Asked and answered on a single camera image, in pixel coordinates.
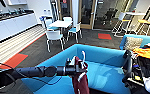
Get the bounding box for white clothes hanger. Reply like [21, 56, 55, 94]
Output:
[79, 49, 89, 64]

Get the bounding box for maroon and white jacket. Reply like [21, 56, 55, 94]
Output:
[71, 56, 91, 94]

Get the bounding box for large blue sofa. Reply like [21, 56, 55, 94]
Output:
[20, 43, 149, 94]

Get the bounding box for white chair teal seat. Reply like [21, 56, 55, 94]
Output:
[66, 21, 83, 44]

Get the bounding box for small blue sofa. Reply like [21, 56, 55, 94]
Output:
[119, 33, 150, 51]

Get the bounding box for white round table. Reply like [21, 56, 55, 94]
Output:
[49, 19, 74, 30]

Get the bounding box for wooden framed glass door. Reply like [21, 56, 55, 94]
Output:
[78, 0, 98, 30]
[58, 0, 72, 19]

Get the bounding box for beige patterned cushion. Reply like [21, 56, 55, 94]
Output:
[124, 36, 144, 51]

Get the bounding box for black office chair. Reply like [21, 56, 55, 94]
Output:
[102, 8, 117, 26]

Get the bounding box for white high stool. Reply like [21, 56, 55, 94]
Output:
[111, 12, 126, 38]

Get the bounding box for orange garment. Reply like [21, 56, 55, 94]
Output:
[132, 47, 150, 60]

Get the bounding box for white kitchen counter cabinets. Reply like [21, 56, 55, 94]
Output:
[0, 11, 39, 46]

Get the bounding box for white high table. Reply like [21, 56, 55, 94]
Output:
[124, 10, 149, 18]

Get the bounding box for high stool yellow seat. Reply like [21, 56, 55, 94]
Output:
[136, 13, 150, 36]

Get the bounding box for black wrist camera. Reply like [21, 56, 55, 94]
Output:
[65, 57, 75, 66]

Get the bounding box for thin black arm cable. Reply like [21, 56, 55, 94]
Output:
[0, 62, 17, 81]

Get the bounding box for white upper wall cabinets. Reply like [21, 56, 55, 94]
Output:
[5, 0, 29, 6]

